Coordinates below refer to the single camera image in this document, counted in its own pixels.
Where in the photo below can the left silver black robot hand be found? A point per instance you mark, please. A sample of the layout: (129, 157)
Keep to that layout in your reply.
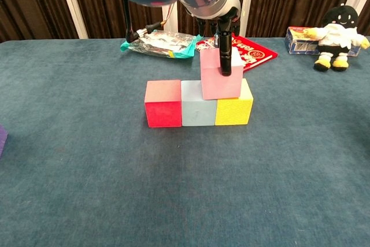
(226, 53)

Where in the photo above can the pink foam cube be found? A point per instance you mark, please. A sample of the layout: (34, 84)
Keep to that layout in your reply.
(219, 88)

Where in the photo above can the yellow foam cube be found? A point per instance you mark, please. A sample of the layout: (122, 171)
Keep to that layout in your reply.
(232, 112)

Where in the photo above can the red foam cube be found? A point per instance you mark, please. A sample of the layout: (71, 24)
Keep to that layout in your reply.
(163, 114)

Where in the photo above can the red spiral notebook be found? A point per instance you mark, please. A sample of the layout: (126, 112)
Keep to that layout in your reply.
(257, 53)

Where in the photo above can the teal snack packet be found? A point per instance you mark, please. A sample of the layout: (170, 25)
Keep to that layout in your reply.
(162, 46)

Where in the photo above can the light blue foam cube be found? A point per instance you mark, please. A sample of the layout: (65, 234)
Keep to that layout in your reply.
(198, 112)

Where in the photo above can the blue and orange carton box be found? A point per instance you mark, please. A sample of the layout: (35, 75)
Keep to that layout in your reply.
(300, 44)

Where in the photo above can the black plush doll white shirt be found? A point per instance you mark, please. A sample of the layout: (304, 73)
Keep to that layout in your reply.
(338, 36)

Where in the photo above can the teal felt table cover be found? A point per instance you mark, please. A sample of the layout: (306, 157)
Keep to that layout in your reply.
(185, 186)

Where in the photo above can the purple foam cube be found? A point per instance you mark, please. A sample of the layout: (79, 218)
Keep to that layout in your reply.
(2, 141)

